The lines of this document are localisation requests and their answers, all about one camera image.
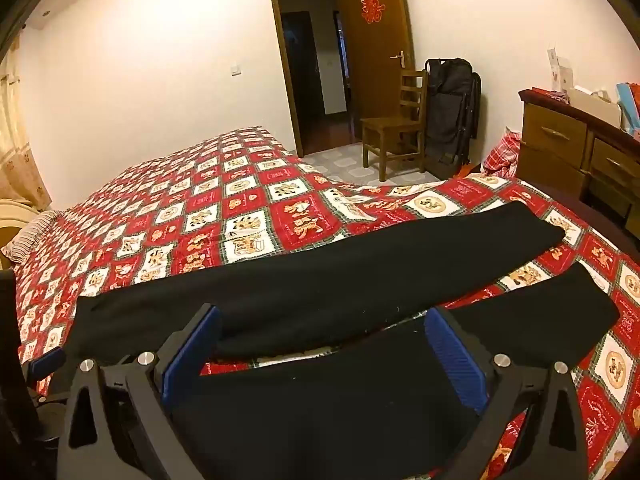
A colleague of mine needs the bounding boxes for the red flat item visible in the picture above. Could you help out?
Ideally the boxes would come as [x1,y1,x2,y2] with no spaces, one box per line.
[532,87,571,103]

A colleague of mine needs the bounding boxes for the white wall papers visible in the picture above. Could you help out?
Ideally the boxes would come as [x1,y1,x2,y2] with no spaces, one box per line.
[546,47,576,93]

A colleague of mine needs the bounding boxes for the black folded bag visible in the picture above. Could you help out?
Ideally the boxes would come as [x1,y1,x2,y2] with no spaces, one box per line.
[422,58,483,179]

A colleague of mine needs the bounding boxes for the wooden chair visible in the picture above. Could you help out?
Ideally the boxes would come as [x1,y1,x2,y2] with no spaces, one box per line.
[361,69,430,182]

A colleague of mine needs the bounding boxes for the red printed checkered blanket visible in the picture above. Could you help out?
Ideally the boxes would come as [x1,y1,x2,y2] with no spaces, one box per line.
[12,126,640,480]

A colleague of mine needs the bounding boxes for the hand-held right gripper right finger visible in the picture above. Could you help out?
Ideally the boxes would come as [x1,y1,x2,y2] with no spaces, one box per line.
[425,306,591,480]

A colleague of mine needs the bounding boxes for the red paper door decoration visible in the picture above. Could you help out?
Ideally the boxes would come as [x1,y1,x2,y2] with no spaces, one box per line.
[361,0,388,26]

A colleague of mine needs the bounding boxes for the striped pillow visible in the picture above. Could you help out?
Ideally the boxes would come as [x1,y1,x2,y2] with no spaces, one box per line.
[1,210,63,263]

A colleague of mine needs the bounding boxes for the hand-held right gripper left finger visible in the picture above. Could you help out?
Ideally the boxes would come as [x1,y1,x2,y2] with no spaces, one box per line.
[56,303,223,480]

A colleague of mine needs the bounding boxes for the brown door frame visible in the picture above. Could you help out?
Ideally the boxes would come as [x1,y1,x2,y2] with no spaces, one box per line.
[267,0,351,158]

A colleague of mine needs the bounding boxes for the red plaid cloth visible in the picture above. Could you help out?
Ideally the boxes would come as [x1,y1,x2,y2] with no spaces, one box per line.
[481,127,523,178]

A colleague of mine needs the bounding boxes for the blue box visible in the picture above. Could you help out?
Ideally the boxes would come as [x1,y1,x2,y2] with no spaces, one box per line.
[615,82,640,138]

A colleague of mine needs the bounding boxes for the black pants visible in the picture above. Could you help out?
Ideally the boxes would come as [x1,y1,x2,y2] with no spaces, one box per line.
[60,203,621,480]

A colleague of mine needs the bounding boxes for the wooden dresser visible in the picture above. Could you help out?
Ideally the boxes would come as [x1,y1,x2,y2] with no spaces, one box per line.
[517,89,640,238]

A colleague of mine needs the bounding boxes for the brown wooden door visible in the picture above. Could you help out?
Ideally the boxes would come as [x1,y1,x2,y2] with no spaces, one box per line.
[336,0,416,153]

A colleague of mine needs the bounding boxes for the white box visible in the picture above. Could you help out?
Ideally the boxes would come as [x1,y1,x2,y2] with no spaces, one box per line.
[567,85,623,128]

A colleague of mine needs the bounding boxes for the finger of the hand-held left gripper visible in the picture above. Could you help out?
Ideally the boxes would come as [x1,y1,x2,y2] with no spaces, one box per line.
[25,346,68,386]

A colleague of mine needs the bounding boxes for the yellow patterned curtain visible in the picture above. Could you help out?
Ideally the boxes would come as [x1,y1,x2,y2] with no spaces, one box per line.
[0,50,53,211]

